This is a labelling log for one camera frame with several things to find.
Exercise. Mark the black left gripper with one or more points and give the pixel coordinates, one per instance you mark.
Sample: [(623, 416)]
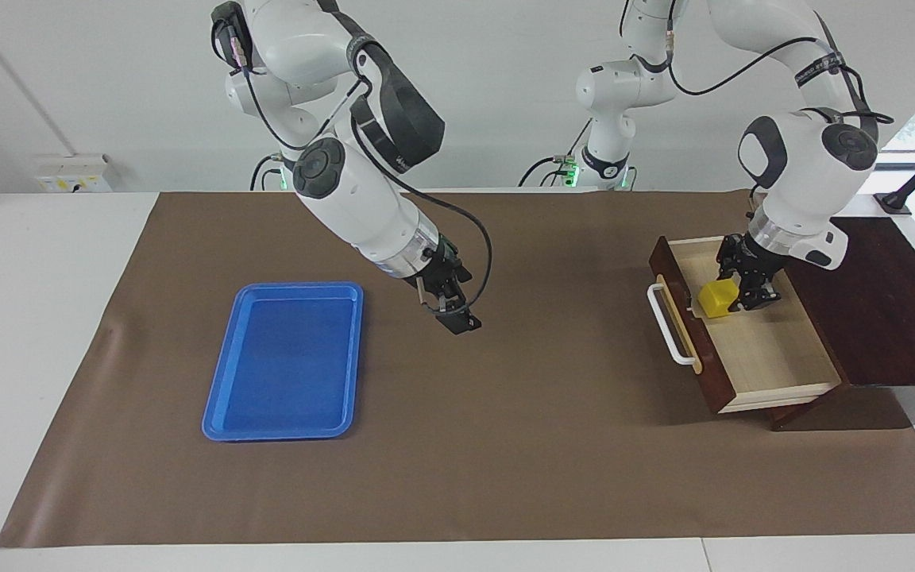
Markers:
[(747, 254)]

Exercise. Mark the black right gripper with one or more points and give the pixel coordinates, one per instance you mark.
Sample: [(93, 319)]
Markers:
[(440, 274)]

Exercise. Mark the yellow cube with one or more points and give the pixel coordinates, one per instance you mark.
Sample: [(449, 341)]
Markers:
[(716, 300)]

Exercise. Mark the wooden drawer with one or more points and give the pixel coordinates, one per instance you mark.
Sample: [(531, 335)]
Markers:
[(775, 349)]

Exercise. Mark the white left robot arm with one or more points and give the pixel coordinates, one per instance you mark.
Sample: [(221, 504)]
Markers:
[(807, 167)]

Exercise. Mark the dark wooden cabinet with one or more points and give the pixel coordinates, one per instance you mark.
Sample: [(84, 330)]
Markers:
[(870, 302)]

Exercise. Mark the brown table mat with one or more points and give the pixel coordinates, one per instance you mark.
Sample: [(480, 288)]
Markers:
[(505, 445)]

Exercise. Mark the blue plastic tray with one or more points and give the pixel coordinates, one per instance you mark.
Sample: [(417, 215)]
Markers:
[(283, 365)]

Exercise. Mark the white wall socket box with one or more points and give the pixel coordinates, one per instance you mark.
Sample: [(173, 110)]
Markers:
[(72, 173)]

